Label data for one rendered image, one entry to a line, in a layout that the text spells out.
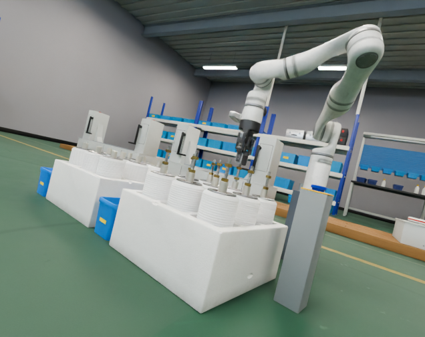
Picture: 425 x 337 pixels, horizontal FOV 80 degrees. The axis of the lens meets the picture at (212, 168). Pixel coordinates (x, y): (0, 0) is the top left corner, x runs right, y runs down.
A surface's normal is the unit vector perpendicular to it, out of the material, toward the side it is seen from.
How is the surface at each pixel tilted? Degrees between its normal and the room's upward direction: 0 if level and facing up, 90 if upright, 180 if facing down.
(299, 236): 90
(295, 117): 90
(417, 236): 90
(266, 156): 90
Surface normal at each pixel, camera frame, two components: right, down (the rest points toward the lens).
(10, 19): 0.83, 0.21
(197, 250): -0.61, -0.15
